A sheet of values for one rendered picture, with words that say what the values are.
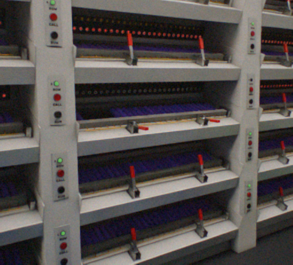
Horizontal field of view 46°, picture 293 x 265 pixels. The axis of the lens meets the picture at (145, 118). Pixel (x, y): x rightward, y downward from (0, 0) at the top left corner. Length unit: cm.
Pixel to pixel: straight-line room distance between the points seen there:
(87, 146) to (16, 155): 18
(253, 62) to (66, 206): 79
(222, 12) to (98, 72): 49
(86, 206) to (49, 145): 21
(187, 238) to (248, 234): 27
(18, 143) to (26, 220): 19
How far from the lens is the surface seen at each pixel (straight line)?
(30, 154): 88
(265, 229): 154
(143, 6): 101
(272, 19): 138
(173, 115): 110
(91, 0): 94
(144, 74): 99
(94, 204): 99
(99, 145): 94
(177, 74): 106
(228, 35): 129
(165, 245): 118
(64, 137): 89
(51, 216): 93
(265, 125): 136
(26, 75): 87
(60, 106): 88
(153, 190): 108
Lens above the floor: 64
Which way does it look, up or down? 7 degrees down
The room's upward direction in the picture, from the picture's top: 1 degrees counter-clockwise
